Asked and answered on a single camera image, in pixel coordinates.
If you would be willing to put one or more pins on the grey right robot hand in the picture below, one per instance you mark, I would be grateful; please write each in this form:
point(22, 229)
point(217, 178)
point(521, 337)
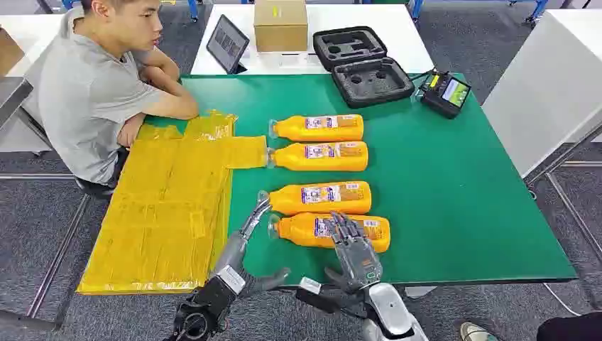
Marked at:
point(357, 259)

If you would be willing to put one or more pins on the seated person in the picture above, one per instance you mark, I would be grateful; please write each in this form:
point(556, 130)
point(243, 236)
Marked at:
point(84, 94)

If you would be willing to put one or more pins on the black stool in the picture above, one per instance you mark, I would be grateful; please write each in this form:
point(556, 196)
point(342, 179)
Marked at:
point(94, 188)

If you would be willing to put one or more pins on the green table mat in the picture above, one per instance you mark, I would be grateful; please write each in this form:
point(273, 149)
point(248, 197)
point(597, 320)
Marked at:
point(447, 188)

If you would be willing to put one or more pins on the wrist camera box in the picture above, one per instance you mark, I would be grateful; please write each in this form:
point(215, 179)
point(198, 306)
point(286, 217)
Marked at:
point(231, 279)
point(310, 285)

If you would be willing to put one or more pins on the black foam carrying case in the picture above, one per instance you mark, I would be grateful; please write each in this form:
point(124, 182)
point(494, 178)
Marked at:
point(371, 82)

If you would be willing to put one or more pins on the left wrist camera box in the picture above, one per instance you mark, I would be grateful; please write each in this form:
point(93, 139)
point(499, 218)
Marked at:
point(231, 279)

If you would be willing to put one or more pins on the person's dark trouser leg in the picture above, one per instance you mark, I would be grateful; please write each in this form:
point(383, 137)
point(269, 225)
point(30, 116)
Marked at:
point(569, 329)

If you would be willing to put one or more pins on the yellow plastic sheet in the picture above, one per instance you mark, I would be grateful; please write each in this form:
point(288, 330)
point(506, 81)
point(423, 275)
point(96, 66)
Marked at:
point(155, 212)

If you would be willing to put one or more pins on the orange drink bottle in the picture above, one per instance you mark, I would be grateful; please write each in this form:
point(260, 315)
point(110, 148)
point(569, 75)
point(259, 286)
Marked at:
point(291, 157)
point(287, 200)
point(291, 128)
point(296, 230)

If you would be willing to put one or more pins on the brown cardboard box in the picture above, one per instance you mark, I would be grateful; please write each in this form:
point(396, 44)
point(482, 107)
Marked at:
point(280, 26)

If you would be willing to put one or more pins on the person's shoe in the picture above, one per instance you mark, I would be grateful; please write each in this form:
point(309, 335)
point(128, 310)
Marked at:
point(475, 333)

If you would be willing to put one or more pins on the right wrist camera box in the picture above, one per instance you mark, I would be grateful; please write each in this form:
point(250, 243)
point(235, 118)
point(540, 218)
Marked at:
point(310, 285)

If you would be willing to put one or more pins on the black tablet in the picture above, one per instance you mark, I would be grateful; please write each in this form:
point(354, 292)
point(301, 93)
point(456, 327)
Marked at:
point(226, 43)

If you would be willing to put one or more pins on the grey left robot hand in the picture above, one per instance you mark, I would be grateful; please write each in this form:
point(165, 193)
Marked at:
point(233, 254)

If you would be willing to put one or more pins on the large white table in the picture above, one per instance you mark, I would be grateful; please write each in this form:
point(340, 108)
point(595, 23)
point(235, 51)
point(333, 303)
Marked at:
point(550, 84)

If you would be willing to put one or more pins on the black remote controller with screen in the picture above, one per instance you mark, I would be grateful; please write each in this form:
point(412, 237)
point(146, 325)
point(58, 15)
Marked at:
point(444, 94)

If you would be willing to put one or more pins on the white desk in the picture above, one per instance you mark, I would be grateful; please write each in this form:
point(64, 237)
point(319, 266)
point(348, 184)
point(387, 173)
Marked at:
point(28, 33)

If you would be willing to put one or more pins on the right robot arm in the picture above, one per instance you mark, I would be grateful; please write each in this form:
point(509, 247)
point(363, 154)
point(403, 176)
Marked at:
point(395, 310)

